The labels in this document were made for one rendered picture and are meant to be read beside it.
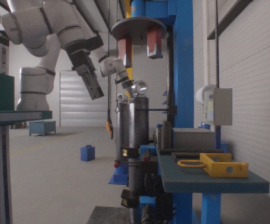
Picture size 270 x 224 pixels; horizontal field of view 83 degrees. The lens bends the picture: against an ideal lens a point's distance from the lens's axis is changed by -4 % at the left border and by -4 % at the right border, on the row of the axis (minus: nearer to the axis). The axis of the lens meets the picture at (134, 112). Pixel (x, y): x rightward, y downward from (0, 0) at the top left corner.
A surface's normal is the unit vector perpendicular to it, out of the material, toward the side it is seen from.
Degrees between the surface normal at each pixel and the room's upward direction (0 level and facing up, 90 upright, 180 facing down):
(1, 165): 90
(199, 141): 90
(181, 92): 90
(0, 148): 90
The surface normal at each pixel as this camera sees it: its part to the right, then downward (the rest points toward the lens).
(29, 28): 0.51, 0.59
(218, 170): -0.09, 0.01
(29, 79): 0.20, 0.00
